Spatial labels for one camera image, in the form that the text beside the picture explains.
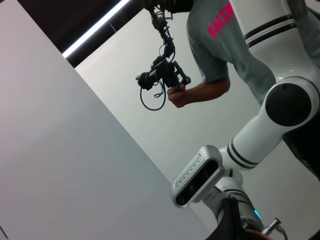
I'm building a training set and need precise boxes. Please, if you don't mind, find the person in grey T-shirt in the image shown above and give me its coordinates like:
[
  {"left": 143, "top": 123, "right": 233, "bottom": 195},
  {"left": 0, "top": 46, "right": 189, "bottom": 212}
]
[{"left": 186, "top": 0, "right": 320, "bottom": 182}]

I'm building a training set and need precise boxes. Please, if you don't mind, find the black teleoperation handle arm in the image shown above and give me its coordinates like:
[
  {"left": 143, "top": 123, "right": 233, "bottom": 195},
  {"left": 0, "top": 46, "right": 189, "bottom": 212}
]
[{"left": 135, "top": 0, "right": 192, "bottom": 91}]

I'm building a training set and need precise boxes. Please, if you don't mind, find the right gripper silver connector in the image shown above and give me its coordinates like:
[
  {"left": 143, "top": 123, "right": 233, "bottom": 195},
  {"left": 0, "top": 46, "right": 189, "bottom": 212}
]
[{"left": 260, "top": 217, "right": 285, "bottom": 236}]

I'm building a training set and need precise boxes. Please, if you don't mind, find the dark looped cable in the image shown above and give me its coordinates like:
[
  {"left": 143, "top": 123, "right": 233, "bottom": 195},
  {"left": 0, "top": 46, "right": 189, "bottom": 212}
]
[{"left": 139, "top": 84, "right": 168, "bottom": 112}]

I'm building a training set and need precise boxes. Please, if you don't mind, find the white ceiling light strip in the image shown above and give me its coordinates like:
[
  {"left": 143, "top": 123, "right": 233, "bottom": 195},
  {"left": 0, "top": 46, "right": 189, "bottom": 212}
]
[{"left": 61, "top": 0, "right": 133, "bottom": 59}]

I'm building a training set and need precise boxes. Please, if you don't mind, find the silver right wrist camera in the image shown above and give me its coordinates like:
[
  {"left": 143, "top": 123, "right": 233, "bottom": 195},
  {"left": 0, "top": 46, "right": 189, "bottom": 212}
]
[{"left": 170, "top": 145, "right": 226, "bottom": 209}]

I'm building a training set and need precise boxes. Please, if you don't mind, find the person's forearm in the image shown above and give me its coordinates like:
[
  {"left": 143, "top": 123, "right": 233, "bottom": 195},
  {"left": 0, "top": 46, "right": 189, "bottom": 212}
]
[{"left": 184, "top": 74, "right": 232, "bottom": 104}]

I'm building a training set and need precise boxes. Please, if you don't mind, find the person's hand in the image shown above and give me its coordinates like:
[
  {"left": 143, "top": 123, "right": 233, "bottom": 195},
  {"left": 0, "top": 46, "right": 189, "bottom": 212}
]
[{"left": 166, "top": 84, "right": 191, "bottom": 109}]

